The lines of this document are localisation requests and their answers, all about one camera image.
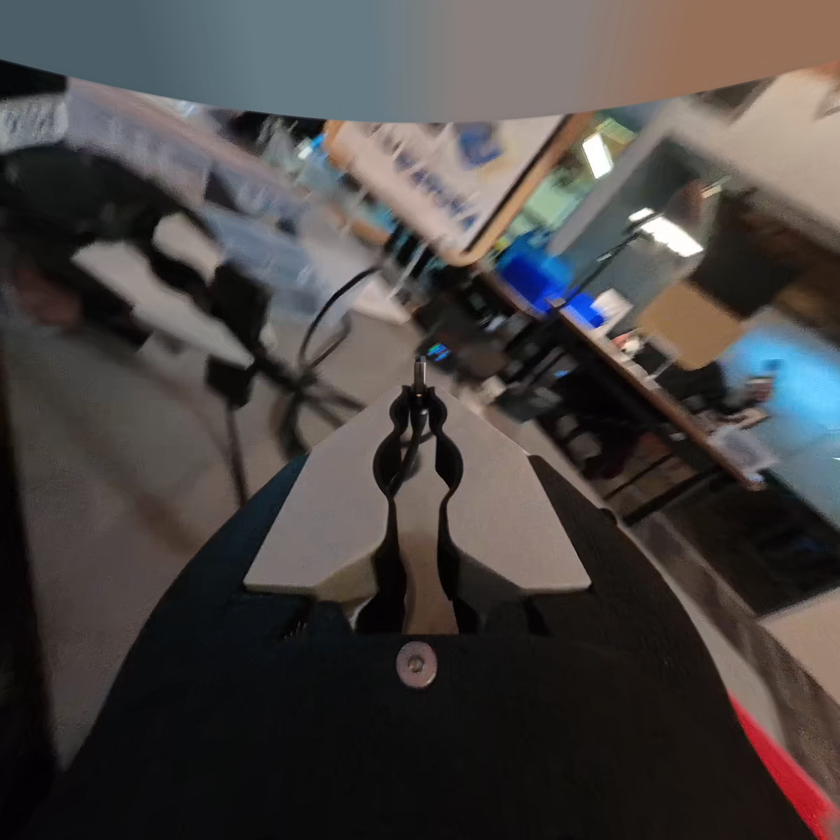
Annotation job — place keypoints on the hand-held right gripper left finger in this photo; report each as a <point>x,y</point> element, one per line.
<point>321,525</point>

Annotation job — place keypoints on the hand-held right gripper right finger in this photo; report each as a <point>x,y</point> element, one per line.
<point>512,525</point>

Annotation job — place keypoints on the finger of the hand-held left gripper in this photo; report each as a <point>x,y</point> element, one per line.
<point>184,246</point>
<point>164,302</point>

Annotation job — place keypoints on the red plastic bin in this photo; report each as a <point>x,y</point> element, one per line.
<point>787,781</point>

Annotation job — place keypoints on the black device with display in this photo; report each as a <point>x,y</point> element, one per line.
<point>438,353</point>

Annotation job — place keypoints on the wooden table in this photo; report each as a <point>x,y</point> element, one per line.
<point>663,400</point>

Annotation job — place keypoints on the wooden framed sign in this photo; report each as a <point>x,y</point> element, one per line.
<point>420,170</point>

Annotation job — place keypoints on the blue plastic basket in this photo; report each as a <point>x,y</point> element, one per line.
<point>525,275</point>

